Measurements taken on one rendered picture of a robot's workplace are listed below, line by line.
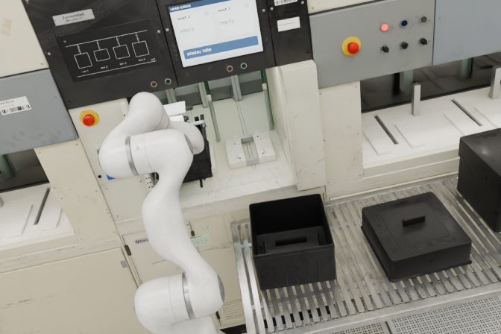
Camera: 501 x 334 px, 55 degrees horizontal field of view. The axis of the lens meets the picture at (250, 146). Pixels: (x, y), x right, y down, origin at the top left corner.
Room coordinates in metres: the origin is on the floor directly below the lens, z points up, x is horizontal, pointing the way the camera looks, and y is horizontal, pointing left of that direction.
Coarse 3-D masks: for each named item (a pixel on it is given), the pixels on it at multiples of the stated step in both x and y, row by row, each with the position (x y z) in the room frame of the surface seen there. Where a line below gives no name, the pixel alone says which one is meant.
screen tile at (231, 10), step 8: (248, 0) 1.58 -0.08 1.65; (216, 8) 1.57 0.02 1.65; (224, 8) 1.57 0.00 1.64; (232, 8) 1.57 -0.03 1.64; (240, 8) 1.57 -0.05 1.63; (248, 8) 1.58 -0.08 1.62; (224, 16) 1.57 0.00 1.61; (232, 16) 1.57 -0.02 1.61; (248, 16) 1.58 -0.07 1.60; (232, 24) 1.57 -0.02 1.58; (240, 24) 1.57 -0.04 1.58; (248, 24) 1.58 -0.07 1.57; (224, 32) 1.57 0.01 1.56; (232, 32) 1.57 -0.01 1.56; (240, 32) 1.57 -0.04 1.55; (248, 32) 1.58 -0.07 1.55
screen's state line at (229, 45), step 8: (232, 40) 1.57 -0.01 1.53; (240, 40) 1.57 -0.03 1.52; (248, 40) 1.57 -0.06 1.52; (256, 40) 1.58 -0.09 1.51; (192, 48) 1.57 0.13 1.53; (200, 48) 1.57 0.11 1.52; (208, 48) 1.57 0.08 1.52; (216, 48) 1.57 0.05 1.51; (224, 48) 1.57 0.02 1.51; (232, 48) 1.57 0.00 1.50; (184, 56) 1.57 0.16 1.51; (192, 56) 1.57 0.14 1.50; (200, 56) 1.57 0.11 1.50
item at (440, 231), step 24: (432, 192) 1.38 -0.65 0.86; (384, 216) 1.30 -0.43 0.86; (408, 216) 1.28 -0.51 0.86; (432, 216) 1.26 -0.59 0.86; (384, 240) 1.19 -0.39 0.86; (408, 240) 1.17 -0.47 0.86; (432, 240) 1.15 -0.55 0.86; (456, 240) 1.13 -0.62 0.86; (384, 264) 1.15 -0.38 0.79; (408, 264) 1.09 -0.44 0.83; (432, 264) 1.10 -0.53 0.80; (456, 264) 1.10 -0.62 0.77
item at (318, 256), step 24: (264, 216) 1.43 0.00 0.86; (288, 216) 1.42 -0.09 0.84; (312, 216) 1.42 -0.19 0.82; (264, 240) 1.39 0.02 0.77; (288, 240) 1.35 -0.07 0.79; (312, 240) 1.34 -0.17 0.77; (264, 264) 1.16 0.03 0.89; (288, 264) 1.15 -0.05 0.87; (312, 264) 1.15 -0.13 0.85; (264, 288) 1.16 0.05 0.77
